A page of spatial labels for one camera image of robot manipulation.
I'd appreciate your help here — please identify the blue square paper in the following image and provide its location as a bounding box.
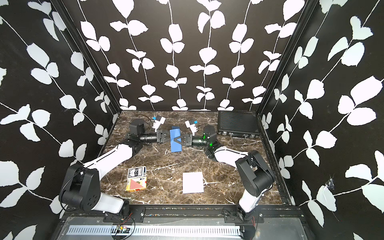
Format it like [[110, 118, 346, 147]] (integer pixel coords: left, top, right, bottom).
[[169, 127, 183, 153]]

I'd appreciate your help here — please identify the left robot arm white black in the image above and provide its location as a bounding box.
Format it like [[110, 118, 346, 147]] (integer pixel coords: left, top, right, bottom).
[[59, 116, 170, 217]]

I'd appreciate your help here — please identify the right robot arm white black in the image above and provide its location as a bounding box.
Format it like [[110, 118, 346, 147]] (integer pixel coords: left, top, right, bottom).
[[172, 125, 276, 221]]

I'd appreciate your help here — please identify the white square paper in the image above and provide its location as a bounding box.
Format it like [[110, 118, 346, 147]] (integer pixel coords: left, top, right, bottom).
[[183, 172, 204, 194]]

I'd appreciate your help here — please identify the blue white poker card box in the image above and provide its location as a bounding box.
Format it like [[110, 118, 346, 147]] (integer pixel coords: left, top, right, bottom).
[[127, 166, 147, 180]]

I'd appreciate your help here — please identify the black case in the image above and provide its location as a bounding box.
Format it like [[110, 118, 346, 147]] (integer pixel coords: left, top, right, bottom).
[[217, 111, 260, 139]]

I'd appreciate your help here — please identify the yellow red card box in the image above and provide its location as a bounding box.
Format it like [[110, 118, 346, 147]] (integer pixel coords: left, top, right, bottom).
[[126, 177, 147, 192]]

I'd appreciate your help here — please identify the white perforated strip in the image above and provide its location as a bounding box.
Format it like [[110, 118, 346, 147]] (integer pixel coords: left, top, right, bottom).
[[65, 225, 242, 238]]

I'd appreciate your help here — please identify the small green circuit board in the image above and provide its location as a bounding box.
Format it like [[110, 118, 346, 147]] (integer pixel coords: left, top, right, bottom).
[[115, 226, 131, 235]]

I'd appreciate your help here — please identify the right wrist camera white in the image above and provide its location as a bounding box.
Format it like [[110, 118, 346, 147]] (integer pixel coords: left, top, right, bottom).
[[185, 120, 198, 136]]

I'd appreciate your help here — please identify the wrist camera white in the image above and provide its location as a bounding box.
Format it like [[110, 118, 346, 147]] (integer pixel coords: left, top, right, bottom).
[[185, 120, 198, 136], [152, 116, 166, 132]]

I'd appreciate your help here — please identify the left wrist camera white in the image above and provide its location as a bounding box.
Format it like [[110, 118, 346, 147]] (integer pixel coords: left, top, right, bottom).
[[152, 116, 166, 132]]

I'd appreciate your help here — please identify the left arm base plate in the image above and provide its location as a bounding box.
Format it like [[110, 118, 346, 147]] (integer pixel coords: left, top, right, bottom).
[[103, 205, 146, 224]]

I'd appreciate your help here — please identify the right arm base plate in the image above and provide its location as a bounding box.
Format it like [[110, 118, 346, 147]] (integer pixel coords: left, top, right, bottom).
[[221, 207, 264, 225]]

